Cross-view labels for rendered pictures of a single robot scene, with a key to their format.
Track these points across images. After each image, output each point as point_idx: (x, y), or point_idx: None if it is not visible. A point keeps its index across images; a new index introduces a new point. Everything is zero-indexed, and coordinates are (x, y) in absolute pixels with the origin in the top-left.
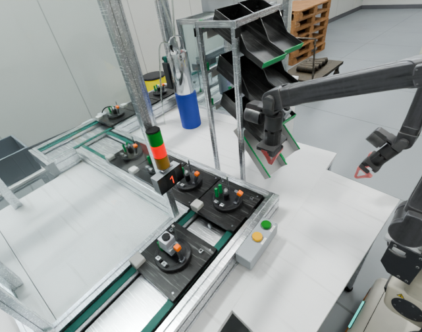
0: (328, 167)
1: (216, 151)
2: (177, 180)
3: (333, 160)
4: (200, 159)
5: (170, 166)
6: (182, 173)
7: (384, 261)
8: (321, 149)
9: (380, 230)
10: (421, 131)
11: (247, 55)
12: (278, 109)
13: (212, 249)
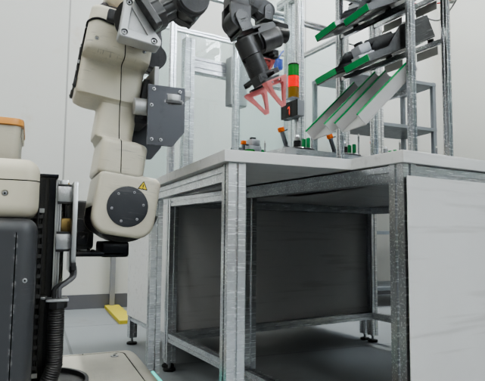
0: (365, 166)
1: (371, 129)
2: (291, 113)
3: (388, 162)
4: None
5: (290, 97)
6: (296, 109)
7: (157, 146)
8: (427, 153)
9: (195, 164)
10: (229, 4)
11: None
12: (259, 20)
13: None
